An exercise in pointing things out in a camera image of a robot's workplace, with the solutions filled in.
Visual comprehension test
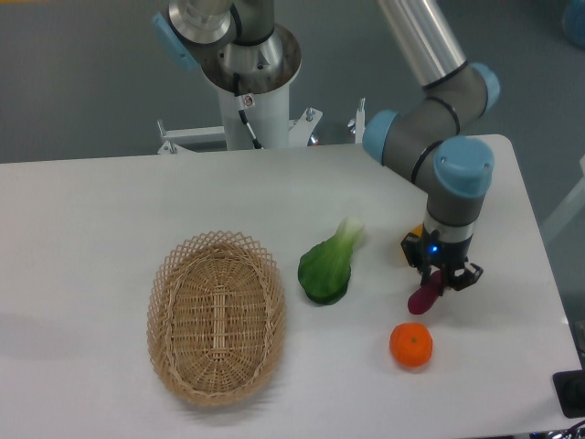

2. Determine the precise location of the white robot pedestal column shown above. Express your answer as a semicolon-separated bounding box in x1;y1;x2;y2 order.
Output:
217;85;290;151

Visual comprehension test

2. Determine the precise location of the oval woven wicker basket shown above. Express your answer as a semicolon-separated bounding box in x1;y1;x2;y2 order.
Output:
146;230;286;407

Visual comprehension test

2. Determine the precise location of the purple sweet potato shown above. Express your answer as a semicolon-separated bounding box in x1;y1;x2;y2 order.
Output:
408;271;444;316

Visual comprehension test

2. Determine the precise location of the black white cable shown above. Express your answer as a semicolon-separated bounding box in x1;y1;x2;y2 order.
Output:
231;71;265;150

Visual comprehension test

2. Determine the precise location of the yellow mango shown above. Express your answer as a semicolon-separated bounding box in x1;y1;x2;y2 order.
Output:
400;221;426;266

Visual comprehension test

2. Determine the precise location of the orange tangerine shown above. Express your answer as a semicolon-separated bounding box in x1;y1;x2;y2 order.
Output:
389;322;433;368

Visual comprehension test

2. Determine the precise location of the black device at table edge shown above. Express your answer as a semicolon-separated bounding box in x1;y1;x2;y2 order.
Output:
552;369;584;419

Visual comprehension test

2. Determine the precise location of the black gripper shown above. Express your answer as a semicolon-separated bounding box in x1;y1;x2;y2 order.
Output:
400;230;484;296

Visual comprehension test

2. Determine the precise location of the green bok choy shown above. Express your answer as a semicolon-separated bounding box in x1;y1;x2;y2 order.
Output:
297;217;365;305

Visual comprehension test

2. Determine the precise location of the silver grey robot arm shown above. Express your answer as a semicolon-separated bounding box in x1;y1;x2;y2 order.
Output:
153;1;500;299

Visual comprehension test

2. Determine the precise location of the white metal mounting frame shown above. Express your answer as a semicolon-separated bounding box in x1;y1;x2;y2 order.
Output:
156;97;366;155

